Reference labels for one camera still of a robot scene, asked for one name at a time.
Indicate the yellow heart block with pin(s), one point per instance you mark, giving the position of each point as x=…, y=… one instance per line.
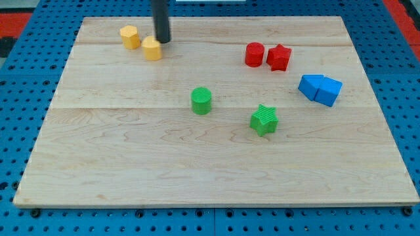
x=151, y=48

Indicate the yellow hexagon block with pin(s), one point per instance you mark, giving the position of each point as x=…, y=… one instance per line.
x=130, y=37

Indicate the green cylinder block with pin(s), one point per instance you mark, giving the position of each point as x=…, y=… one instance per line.
x=201, y=99

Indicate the wooden board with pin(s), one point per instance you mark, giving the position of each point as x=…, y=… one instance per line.
x=120, y=131

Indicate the green star block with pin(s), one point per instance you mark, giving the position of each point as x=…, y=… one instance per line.
x=264, y=120

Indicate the red cylinder block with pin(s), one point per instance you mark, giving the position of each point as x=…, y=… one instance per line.
x=254, y=54

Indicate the red star block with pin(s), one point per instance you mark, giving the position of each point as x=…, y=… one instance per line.
x=278, y=57

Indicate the blue triangular block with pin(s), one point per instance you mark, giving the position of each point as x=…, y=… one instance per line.
x=309, y=85

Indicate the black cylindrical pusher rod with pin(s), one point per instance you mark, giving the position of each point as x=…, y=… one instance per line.
x=160, y=14

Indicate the blue pentagon block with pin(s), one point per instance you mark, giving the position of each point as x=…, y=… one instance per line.
x=328, y=91

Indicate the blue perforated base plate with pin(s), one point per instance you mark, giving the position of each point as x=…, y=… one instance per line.
x=37, y=56

